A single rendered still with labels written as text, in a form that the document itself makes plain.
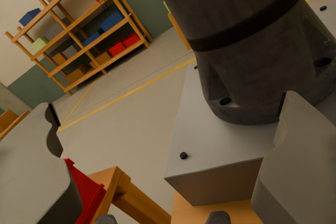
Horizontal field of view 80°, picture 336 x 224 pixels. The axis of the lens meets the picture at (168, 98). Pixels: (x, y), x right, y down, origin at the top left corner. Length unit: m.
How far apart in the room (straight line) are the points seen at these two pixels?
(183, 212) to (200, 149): 0.09
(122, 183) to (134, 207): 0.07
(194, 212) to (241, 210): 0.06
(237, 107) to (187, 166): 0.08
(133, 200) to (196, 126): 0.36
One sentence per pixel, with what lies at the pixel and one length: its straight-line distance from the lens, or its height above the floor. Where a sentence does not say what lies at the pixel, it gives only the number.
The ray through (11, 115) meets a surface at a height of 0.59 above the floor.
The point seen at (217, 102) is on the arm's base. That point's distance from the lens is 0.23.
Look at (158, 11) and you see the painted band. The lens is 5.42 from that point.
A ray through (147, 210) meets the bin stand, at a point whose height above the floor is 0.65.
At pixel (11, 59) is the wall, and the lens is 8.02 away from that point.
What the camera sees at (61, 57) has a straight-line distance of 6.23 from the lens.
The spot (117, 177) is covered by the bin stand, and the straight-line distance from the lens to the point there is 0.54.
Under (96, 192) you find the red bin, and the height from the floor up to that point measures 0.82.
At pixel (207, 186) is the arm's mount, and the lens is 0.24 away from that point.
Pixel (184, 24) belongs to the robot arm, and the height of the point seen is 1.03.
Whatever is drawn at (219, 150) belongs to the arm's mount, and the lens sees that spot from 0.22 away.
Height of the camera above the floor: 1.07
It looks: 26 degrees down
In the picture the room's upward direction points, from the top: 37 degrees counter-clockwise
